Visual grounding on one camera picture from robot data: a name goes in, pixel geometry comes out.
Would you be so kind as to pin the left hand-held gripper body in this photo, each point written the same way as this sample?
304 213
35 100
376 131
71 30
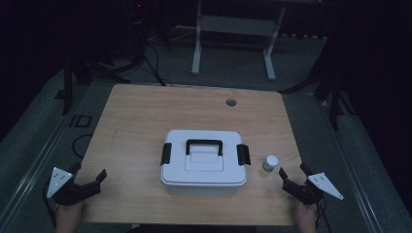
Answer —
69 192

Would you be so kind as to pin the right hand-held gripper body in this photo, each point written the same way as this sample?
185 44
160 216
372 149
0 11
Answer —
311 190

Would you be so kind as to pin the person's left hand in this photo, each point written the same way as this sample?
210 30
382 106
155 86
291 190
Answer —
68 217

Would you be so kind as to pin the person's right hand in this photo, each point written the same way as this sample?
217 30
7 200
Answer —
306 217

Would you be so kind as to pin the small white-capped bottle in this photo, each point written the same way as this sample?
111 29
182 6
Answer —
270 162

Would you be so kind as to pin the black tripod stand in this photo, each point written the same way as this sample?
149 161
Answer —
330 87
79 84

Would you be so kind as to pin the white metal desk frame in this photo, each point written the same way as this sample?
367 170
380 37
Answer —
238 26

